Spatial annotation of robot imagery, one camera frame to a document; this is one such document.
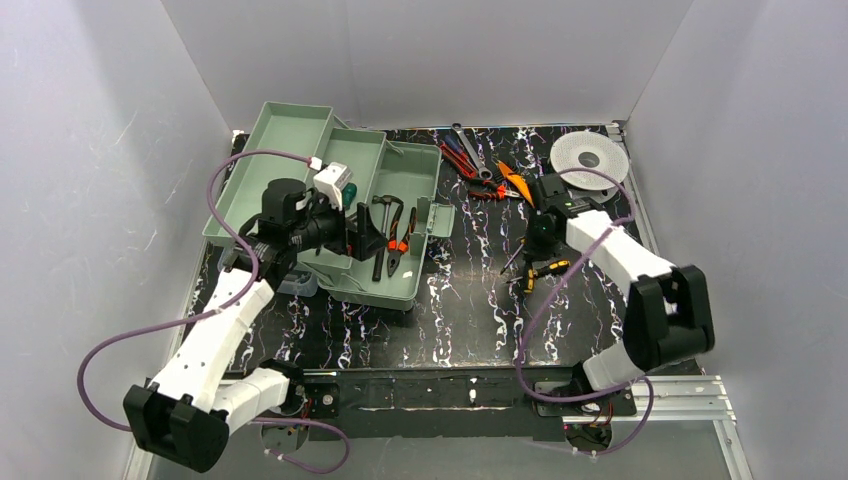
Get grey green tool box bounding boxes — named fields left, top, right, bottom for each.
left=217, top=102, right=455, bottom=311

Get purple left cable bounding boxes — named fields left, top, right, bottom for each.
left=77, top=148, right=352, bottom=476

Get black orange pliers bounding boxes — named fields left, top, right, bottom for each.
left=387, top=205, right=417, bottom=277

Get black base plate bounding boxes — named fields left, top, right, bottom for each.
left=283, top=366, right=637, bottom=441

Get thin orange handled screwdriver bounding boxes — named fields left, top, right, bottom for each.
left=499, top=243, right=525, bottom=275

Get grey combination wrench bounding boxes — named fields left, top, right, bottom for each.
left=452, top=123, right=493, bottom=180

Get claw hammer black handle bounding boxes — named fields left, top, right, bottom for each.
left=372, top=195, right=404, bottom=282

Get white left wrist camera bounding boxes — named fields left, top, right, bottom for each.
left=313, top=162, right=353, bottom=212

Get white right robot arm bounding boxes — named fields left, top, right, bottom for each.
left=525, top=174, right=715, bottom=403

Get red handled cutter pliers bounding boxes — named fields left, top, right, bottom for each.
left=468, top=186, right=523, bottom=201

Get white filament spool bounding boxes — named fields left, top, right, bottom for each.
left=550, top=131, right=630, bottom=203

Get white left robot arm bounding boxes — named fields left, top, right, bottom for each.
left=123, top=179, right=387, bottom=473

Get red black utility knife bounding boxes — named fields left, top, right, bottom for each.
left=439, top=142, right=477, bottom=180

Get green stubby screwdriver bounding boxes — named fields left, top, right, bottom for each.
left=342, top=183, right=358, bottom=210

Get blue red small screwdriver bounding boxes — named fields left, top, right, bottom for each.
left=445, top=134, right=477, bottom=176

